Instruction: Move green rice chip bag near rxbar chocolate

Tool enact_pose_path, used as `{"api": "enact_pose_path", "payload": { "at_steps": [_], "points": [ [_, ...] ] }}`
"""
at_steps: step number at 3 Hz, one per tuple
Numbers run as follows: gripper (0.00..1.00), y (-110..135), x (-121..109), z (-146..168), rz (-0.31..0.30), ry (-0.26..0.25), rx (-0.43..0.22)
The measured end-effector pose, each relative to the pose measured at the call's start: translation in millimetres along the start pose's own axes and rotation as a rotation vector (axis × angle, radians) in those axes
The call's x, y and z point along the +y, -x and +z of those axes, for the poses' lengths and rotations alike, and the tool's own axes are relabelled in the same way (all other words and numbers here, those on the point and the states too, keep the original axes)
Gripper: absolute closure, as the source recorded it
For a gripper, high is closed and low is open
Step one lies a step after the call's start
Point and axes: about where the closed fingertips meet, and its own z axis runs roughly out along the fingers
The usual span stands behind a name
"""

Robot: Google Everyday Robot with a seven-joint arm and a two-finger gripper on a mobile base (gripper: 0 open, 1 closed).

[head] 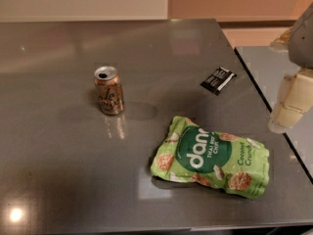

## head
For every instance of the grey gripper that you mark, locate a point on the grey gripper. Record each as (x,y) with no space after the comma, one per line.
(302,42)

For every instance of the green rice chip bag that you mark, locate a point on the green rice chip bag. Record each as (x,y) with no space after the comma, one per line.
(219,160)

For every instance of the black rxbar chocolate bar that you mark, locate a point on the black rxbar chocolate bar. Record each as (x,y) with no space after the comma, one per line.
(216,82)

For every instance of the grey side table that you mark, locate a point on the grey side table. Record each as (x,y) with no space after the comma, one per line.
(267,69)

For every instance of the orange sparkling water can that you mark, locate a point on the orange sparkling water can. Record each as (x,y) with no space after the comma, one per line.
(109,90)

